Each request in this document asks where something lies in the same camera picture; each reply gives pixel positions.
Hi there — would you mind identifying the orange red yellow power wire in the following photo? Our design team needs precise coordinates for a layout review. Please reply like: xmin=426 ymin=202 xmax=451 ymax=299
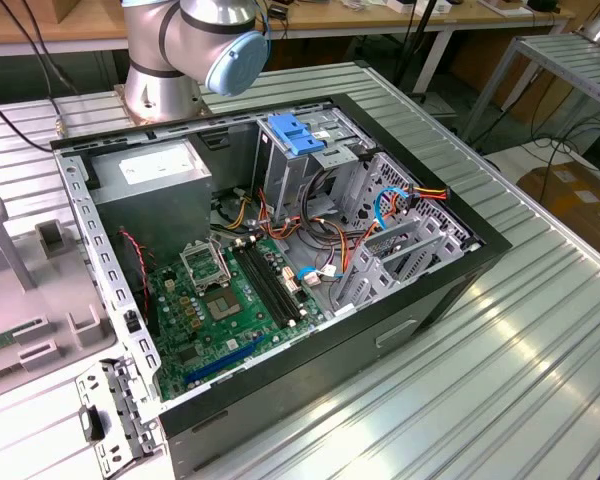
xmin=337 ymin=183 xmax=452 ymax=286

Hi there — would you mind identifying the metal disk bay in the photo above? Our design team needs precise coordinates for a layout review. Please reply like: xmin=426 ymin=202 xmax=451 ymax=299
xmin=329 ymin=152 xmax=484 ymax=317

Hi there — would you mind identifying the black RAM slot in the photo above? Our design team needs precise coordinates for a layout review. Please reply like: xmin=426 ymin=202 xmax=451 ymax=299
xmin=244 ymin=237 xmax=304 ymax=324
xmin=231 ymin=238 xmax=294 ymax=330

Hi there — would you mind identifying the metal drive cage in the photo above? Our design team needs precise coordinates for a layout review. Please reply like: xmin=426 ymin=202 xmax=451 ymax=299
xmin=252 ymin=107 xmax=376 ymax=226

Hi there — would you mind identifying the CPU socket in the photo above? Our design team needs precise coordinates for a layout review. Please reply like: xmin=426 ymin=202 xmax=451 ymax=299
xmin=202 ymin=287 xmax=247 ymax=322

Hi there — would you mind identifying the metal socket cover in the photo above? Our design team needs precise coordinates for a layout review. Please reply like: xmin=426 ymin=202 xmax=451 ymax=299
xmin=178 ymin=239 xmax=233 ymax=295

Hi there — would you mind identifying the green motherboard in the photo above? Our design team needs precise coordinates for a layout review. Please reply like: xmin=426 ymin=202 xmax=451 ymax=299
xmin=147 ymin=234 xmax=327 ymax=401

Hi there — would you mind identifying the black open PC case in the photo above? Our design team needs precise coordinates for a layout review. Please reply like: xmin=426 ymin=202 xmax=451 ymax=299
xmin=49 ymin=92 xmax=512 ymax=474

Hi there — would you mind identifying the blue expansion slot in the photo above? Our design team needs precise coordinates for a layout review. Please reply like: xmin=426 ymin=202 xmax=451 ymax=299
xmin=183 ymin=333 xmax=267 ymax=387

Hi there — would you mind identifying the grey power supply unit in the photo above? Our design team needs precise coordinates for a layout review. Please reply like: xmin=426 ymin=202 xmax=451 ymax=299
xmin=87 ymin=137 xmax=215 ymax=256

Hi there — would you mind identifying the black tripod stand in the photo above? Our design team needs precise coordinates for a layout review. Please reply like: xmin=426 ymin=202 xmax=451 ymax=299
xmin=392 ymin=0 xmax=444 ymax=104

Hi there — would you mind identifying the grey parts rack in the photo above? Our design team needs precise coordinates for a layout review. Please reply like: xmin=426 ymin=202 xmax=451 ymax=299
xmin=0 ymin=196 xmax=119 ymax=404

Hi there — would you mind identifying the white small box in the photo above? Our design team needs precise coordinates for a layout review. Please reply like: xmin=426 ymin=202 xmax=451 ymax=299
xmin=385 ymin=0 xmax=454 ymax=16

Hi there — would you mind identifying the brown cardboard box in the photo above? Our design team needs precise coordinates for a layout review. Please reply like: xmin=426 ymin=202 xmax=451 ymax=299
xmin=517 ymin=159 xmax=600 ymax=251

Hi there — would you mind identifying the metal slatted side table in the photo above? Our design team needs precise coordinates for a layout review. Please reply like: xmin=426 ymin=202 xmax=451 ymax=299
xmin=459 ymin=32 xmax=600 ymax=146

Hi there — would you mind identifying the small cardboard box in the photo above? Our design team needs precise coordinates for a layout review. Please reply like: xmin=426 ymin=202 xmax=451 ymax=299
xmin=52 ymin=0 xmax=81 ymax=24

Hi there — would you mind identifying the orange black wire bundle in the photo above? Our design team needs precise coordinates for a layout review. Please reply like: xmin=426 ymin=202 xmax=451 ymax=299
xmin=257 ymin=187 xmax=354 ymax=274

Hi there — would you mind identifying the blue data wire white label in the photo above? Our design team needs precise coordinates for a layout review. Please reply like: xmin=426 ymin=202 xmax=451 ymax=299
xmin=297 ymin=267 xmax=345 ymax=287

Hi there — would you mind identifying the yellow black wire bundle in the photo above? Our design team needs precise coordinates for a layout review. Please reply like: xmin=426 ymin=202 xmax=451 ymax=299
xmin=214 ymin=187 xmax=255 ymax=232

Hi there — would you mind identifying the blue plastic drive bracket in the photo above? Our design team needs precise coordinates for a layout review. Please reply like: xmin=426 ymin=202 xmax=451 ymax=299
xmin=268 ymin=114 xmax=326 ymax=157

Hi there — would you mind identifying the brown square base plate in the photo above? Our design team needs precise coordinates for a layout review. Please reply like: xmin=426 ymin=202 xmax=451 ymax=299
xmin=113 ymin=83 xmax=214 ymax=126

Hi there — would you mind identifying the red black twisted wire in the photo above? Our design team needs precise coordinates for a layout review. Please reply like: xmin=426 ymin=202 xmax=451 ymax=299
xmin=118 ymin=228 xmax=157 ymax=301

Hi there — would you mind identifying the wooden desk white frame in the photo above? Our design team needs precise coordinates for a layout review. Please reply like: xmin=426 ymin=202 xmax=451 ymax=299
xmin=0 ymin=0 xmax=576 ymax=96

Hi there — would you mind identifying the metal rear slot bracket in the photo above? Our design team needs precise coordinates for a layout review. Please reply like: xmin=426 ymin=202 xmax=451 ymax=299
xmin=74 ymin=357 xmax=162 ymax=476

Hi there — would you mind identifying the black cable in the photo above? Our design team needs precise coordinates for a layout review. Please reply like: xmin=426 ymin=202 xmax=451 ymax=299
xmin=47 ymin=94 xmax=69 ymax=137

